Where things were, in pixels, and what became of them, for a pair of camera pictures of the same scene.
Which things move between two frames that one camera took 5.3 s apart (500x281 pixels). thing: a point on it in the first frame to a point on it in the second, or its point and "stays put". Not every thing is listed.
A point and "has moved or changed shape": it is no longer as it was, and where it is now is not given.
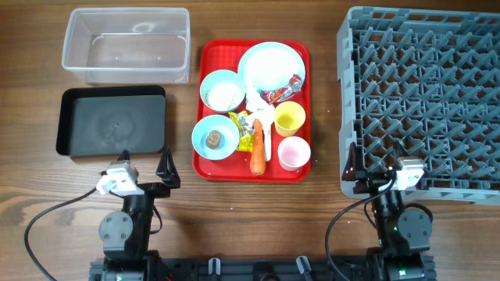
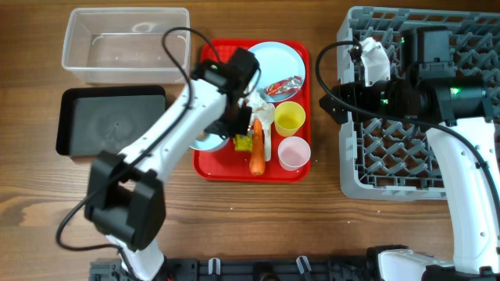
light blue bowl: [215, 137] has moved or changed shape
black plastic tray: [107, 121] stays put
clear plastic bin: [127, 45] stays put
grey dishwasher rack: [426, 80] stays put
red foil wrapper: [274, 97] has moved or changed shape
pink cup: [293, 152] stays put
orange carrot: [257, 161] stays put
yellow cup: [289, 116] stays put
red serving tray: [252, 111] stays put
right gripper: [355, 171] to [355, 90]
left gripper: [169, 176] to [241, 126]
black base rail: [262, 268] stays put
